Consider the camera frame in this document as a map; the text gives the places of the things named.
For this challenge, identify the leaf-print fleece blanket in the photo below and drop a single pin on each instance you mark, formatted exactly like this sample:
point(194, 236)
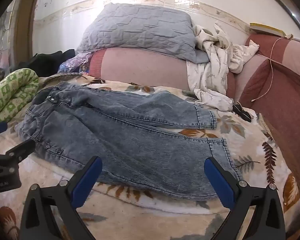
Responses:
point(252, 155)

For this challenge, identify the blue denim pants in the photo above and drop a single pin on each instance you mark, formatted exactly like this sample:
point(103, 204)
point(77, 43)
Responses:
point(130, 142)

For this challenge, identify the wooden door frame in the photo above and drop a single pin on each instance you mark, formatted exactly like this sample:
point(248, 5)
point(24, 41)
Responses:
point(25, 25)

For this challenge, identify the black garment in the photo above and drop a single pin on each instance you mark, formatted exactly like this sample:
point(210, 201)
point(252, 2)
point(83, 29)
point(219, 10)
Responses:
point(47, 61)

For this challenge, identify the patterned glass window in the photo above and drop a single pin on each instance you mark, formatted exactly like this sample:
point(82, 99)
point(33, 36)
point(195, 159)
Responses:
point(5, 37)

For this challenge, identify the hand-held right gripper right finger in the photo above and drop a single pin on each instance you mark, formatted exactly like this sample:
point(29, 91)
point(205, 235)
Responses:
point(218, 182)

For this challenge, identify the yellow book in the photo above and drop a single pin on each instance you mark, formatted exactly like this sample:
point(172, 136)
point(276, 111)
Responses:
point(266, 28)

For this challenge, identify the green print quilt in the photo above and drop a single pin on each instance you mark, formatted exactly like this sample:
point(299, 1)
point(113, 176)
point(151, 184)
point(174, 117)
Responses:
point(12, 90)

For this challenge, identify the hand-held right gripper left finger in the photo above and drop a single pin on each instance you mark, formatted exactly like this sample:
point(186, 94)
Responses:
point(88, 180)

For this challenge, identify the pink red striped cushion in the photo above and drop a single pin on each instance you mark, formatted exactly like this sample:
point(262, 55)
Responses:
point(145, 67)
point(282, 97)

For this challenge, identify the grey quilted pillow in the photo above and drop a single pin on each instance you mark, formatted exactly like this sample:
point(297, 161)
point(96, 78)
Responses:
point(140, 27)

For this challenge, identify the purple plastic bags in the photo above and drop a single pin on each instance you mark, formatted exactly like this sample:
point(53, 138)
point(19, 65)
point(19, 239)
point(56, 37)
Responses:
point(73, 65)

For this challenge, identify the white leaf-print cloth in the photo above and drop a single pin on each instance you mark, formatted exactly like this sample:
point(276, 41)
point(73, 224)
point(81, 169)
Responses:
point(210, 75)

